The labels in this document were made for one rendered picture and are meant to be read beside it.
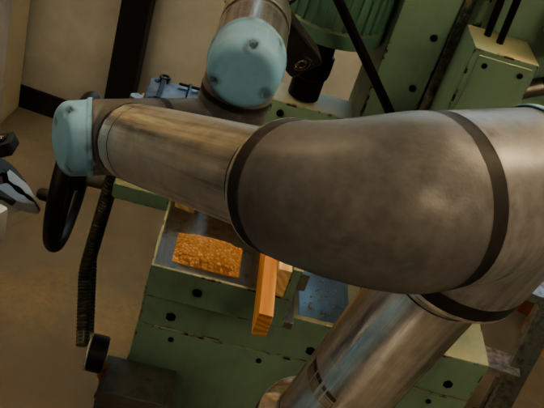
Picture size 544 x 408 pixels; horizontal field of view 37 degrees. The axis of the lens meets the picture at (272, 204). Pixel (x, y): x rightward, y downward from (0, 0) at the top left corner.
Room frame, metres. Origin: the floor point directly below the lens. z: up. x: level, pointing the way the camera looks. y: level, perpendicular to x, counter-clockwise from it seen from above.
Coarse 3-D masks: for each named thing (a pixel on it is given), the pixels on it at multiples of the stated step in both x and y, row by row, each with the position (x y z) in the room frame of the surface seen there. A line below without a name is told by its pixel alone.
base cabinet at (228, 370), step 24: (144, 336) 0.96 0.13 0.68; (168, 336) 0.96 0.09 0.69; (192, 336) 0.97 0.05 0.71; (144, 360) 0.96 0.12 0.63; (168, 360) 0.96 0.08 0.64; (192, 360) 0.97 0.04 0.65; (216, 360) 0.97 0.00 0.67; (240, 360) 0.98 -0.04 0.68; (264, 360) 0.98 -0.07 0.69; (288, 360) 0.99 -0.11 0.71; (192, 384) 0.97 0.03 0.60; (216, 384) 0.98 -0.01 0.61; (240, 384) 0.98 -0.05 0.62; (264, 384) 0.99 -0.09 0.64
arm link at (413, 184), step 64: (64, 128) 0.64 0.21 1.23; (128, 128) 0.59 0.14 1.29; (192, 128) 0.54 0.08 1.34; (256, 128) 0.50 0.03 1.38; (320, 128) 0.44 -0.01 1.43; (384, 128) 0.43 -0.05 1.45; (448, 128) 0.44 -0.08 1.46; (192, 192) 0.49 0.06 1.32; (256, 192) 0.42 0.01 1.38; (320, 192) 0.40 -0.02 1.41; (384, 192) 0.40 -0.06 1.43; (448, 192) 0.40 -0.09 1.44; (320, 256) 0.39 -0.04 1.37; (384, 256) 0.38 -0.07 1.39; (448, 256) 0.39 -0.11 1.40
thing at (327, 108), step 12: (288, 84) 1.22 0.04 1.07; (276, 96) 1.17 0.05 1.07; (288, 96) 1.18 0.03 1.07; (324, 96) 1.22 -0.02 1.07; (276, 108) 1.16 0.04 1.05; (288, 108) 1.16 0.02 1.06; (300, 108) 1.16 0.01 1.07; (312, 108) 1.17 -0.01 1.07; (324, 108) 1.18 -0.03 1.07; (336, 108) 1.19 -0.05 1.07; (348, 108) 1.21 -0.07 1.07; (312, 120) 1.16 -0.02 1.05
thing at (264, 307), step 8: (264, 256) 0.94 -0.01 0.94; (264, 264) 0.91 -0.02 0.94; (272, 264) 0.92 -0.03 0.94; (264, 272) 0.90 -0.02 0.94; (272, 272) 0.90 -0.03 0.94; (264, 280) 0.88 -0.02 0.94; (272, 280) 0.89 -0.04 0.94; (264, 288) 0.86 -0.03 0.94; (272, 288) 0.87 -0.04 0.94; (256, 296) 0.88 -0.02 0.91; (264, 296) 0.85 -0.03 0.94; (272, 296) 0.85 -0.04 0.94; (256, 304) 0.86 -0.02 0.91; (264, 304) 0.83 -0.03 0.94; (272, 304) 0.84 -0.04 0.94; (256, 312) 0.83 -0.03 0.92; (264, 312) 0.82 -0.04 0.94; (272, 312) 0.82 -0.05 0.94; (256, 320) 0.81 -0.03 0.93; (264, 320) 0.81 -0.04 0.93; (256, 328) 0.81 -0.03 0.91; (264, 328) 0.81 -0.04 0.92; (264, 336) 0.81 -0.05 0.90
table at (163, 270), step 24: (120, 192) 1.08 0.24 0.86; (144, 192) 1.08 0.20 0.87; (168, 216) 1.00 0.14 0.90; (192, 216) 1.02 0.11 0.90; (168, 240) 0.94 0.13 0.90; (240, 240) 1.00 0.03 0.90; (168, 264) 0.89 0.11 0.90; (240, 264) 0.95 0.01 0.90; (168, 288) 0.88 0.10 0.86; (192, 288) 0.89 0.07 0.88; (216, 288) 0.89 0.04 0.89; (240, 288) 0.90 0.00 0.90; (240, 312) 0.90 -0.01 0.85
